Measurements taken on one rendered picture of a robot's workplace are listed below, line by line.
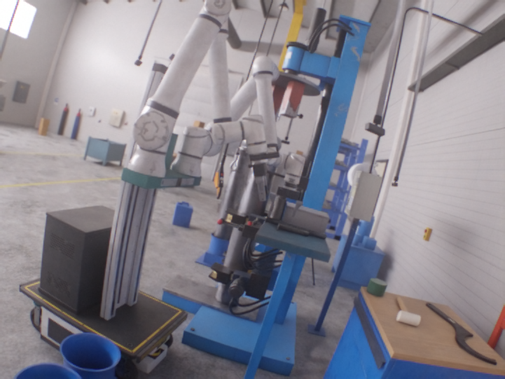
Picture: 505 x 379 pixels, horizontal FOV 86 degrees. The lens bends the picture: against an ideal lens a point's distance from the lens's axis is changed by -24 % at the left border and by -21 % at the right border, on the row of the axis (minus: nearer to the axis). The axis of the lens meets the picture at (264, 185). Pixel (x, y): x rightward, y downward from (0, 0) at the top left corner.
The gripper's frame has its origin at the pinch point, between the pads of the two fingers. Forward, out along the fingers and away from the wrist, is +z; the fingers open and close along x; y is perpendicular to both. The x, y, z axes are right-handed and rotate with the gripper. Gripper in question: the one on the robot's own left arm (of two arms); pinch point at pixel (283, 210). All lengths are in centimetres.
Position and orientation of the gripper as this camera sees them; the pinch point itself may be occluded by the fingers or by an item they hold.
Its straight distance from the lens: 202.8
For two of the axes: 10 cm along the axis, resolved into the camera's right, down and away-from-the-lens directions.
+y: -0.8, 0.6, -9.9
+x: 9.6, 2.8, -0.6
